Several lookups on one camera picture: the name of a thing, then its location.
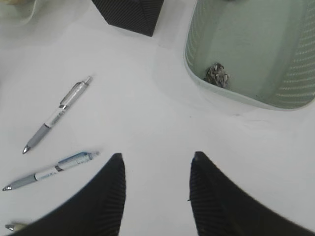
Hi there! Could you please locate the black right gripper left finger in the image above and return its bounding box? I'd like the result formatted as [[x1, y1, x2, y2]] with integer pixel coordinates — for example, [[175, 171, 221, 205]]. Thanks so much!
[[15, 153, 126, 236]]

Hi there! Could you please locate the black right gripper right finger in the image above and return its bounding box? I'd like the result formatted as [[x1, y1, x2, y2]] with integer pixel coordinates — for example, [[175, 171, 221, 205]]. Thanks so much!
[[189, 151, 315, 236]]

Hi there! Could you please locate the blue patterned pen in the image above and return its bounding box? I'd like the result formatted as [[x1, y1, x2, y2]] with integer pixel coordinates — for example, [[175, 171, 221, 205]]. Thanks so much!
[[2, 151, 100, 191]]

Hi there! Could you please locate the small grey paper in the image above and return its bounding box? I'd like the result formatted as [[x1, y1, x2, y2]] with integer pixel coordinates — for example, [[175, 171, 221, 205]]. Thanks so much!
[[203, 62, 230, 88]]

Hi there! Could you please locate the cream barrel pen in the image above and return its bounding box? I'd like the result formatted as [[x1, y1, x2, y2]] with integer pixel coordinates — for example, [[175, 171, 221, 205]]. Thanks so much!
[[5, 223, 28, 232]]

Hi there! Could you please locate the grey grip pen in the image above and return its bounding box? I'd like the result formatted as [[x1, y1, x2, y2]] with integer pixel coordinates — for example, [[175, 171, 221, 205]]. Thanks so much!
[[22, 76, 93, 154]]

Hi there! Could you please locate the green woven plastic basket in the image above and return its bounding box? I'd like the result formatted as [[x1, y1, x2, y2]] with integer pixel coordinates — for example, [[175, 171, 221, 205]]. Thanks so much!
[[184, 0, 315, 110]]

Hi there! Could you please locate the black mesh pen holder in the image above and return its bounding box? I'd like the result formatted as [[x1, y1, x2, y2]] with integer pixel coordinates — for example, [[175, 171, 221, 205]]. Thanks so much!
[[93, 0, 164, 37]]

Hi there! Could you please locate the translucent wavy glass plate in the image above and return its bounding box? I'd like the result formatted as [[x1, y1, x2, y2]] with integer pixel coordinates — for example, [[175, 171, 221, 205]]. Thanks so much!
[[0, 0, 46, 26]]

